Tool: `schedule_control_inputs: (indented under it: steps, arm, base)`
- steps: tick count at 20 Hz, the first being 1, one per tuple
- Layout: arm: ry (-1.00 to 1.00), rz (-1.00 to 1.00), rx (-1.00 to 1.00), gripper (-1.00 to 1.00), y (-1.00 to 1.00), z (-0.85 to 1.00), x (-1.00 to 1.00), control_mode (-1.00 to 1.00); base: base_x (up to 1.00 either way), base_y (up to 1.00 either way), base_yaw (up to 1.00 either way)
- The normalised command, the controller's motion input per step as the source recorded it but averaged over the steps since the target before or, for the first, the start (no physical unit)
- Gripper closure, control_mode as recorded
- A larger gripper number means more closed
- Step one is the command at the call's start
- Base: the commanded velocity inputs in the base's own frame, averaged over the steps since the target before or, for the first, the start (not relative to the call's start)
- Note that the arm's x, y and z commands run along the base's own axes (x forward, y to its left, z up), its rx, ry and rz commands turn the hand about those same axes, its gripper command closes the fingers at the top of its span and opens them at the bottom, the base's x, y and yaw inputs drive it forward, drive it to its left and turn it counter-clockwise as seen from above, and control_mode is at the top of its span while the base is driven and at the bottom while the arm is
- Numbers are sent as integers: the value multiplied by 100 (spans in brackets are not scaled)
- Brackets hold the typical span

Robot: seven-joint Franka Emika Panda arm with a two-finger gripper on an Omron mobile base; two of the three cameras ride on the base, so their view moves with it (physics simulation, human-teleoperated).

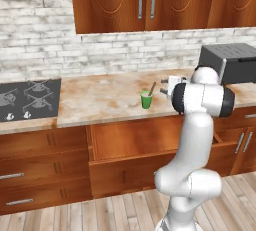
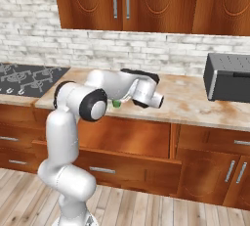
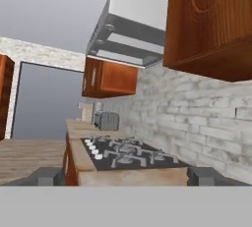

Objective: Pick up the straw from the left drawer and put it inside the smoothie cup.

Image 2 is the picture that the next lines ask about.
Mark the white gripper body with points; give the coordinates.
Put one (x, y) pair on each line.
(125, 99)

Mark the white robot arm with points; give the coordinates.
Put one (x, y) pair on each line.
(63, 132)

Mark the green smoothie cup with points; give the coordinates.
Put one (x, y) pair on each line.
(116, 104)

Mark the open wooden drawer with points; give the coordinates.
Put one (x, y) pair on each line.
(136, 171)

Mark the wooden drawer front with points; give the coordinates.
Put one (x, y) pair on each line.
(19, 168)
(22, 122)
(208, 137)

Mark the black hob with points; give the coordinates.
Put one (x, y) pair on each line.
(29, 78)

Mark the dark grey microwave oven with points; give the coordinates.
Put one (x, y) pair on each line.
(228, 80)

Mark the wooden base cupboard door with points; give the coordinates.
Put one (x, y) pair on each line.
(239, 194)
(201, 177)

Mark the wooden wall cupboard door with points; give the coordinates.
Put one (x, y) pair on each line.
(224, 5)
(159, 3)
(88, 1)

